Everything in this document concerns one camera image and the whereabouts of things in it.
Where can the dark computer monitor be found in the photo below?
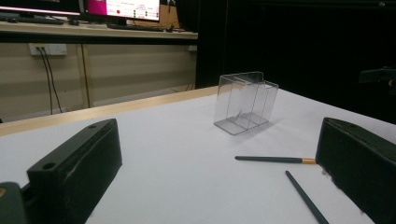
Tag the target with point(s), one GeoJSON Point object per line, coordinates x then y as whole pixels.
{"type": "Point", "coordinates": [37, 6]}

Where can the clear plastic pen holder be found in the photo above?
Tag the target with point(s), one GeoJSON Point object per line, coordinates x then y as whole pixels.
{"type": "Point", "coordinates": [239, 121]}

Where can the white table sheet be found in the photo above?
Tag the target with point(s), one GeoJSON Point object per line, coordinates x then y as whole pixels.
{"type": "Point", "coordinates": [174, 174]}

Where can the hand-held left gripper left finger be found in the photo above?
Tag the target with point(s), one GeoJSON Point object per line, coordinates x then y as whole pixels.
{"type": "Point", "coordinates": [77, 174]}

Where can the computer monitor with pink screen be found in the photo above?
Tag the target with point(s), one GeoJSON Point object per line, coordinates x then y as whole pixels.
{"type": "Point", "coordinates": [130, 7]}

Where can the small white wall socket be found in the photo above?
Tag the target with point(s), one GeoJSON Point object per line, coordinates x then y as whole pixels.
{"type": "Point", "coordinates": [192, 48]}

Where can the black keyboard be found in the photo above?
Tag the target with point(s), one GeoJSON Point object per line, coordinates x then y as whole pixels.
{"type": "Point", "coordinates": [134, 28]}
{"type": "Point", "coordinates": [31, 20]}

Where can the black curtain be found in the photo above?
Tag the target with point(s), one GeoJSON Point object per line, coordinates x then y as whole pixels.
{"type": "Point", "coordinates": [295, 40]}

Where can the brown cardboard box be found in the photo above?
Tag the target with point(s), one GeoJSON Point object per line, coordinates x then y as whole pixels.
{"type": "Point", "coordinates": [169, 15]}

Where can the dark pen with gold end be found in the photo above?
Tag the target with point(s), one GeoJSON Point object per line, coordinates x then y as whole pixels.
{"type": "Point", "coordinates": [303, 196]}
{"type": "Point", "coordinates": [267, 159]}

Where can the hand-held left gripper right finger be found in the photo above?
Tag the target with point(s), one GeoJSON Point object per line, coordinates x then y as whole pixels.
{"type": "Point", "coordinates": [364, 165]}

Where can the white wall power socket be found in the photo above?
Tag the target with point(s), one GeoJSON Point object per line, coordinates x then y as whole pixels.
{"type": "Point", "coordinates": [56, 49]}

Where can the wooden office desk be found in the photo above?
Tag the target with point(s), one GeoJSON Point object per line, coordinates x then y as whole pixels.
{"type": "Point", "coordinates": [93, 33]}

